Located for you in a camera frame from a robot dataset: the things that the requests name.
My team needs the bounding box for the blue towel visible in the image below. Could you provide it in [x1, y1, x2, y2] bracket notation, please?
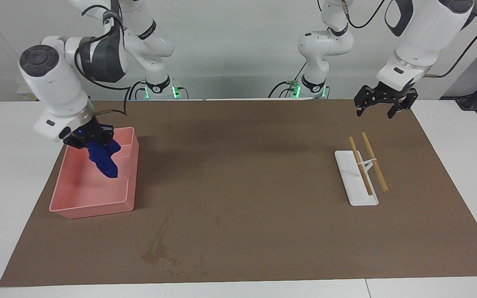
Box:
[87, 139, 122, 179]

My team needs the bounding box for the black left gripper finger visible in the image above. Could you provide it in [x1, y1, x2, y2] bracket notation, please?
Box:
[354, 85, 378, 117]
[387, 90, 418, 119]

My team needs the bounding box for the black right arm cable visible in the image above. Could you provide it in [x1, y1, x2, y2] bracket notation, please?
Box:
[74, 4, 140, 117]

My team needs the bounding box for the black base cable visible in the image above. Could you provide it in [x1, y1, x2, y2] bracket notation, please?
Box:
[128, 81, 148, 100]
[268, 62, 307, 99]

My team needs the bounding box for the brown table mat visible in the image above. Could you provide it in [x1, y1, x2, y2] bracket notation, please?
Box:
[0, 99, 477, 287]

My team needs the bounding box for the wooden rack rod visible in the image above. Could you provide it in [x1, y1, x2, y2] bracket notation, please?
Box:
[361, 132, 388, 192]
[349, 137, 374, 196]

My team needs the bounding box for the white towel rack base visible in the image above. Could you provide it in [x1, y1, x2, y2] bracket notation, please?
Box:
[334, 150, 379, 207]

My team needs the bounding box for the pink plastic bin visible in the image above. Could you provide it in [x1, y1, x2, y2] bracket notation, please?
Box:
[49, 127, 140, 219]

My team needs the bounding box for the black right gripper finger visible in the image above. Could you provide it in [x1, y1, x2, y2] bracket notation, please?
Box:
[98, 125, 115, 145]
[63, 135, 89, 150]

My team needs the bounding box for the white power socket box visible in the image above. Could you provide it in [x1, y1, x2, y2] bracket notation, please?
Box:
[17, 85, 37, 101]

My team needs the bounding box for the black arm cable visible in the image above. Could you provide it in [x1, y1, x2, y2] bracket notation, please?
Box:
[74, 4, 140, 117]
[424, 12, 477, 78]

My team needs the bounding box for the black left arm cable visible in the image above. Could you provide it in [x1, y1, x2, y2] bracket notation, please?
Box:
[424, 12, 477, 78]

